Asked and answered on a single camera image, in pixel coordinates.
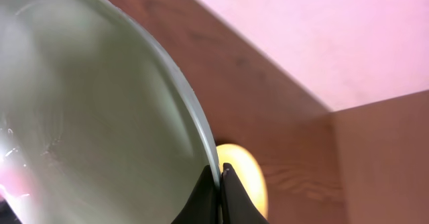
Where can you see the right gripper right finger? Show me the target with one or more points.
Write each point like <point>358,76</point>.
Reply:
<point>236,205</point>

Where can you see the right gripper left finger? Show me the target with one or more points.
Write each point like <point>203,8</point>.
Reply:
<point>202,205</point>

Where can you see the yellow plate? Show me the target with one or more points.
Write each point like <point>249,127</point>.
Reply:
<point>249,173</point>

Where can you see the light blue plate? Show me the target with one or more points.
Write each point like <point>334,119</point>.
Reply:
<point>98,124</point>

